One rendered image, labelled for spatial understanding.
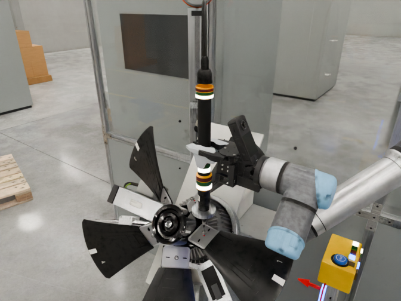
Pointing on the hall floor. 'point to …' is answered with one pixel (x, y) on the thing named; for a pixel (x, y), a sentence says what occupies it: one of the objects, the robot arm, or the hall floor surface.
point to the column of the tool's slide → (192, 66)
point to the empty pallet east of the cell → (12, 183)
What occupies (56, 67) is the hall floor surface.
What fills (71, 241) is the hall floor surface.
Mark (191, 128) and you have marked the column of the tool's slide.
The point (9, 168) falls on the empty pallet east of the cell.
